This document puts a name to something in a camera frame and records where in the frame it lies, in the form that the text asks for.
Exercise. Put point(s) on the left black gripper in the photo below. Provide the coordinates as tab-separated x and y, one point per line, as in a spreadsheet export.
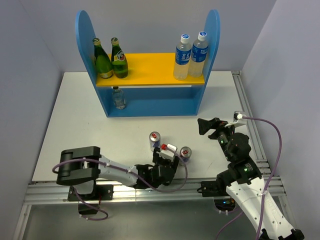
156	157

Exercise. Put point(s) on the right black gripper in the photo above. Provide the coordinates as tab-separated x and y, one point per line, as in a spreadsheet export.
204	125

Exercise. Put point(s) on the red bull can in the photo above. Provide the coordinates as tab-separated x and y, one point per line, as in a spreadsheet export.
185	153
154	140

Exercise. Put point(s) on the clear glass bottle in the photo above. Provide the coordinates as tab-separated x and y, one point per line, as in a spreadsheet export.
118	98

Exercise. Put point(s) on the green Perrier bottle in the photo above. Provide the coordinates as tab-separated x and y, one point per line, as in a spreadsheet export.
102	61
118	60

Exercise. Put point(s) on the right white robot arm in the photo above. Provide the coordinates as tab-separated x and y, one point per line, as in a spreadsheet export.
243	181

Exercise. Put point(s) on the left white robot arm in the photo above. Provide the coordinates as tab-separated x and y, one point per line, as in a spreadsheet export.
79	168

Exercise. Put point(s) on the blue and yellow wooden shelf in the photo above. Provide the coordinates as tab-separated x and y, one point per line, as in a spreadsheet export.
150	88

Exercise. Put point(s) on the left clear water bottle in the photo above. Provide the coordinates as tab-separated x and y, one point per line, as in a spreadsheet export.
182	57

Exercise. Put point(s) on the clear water bottle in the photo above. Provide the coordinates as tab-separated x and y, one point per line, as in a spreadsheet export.
198	55
182	57

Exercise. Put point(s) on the right clear water bottle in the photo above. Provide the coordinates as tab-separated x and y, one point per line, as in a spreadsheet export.
198	55

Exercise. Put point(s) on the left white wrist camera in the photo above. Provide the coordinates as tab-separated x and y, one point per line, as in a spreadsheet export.
168	152

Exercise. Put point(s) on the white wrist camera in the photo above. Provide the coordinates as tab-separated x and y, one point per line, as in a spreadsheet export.
238	120
168	152

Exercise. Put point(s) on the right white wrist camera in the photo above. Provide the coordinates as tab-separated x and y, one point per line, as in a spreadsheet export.
238	120

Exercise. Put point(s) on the aluminium side rail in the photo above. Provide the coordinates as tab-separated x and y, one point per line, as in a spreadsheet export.
256	144

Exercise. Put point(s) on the aluminium front rail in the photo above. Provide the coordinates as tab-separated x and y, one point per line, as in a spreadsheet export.
171	213

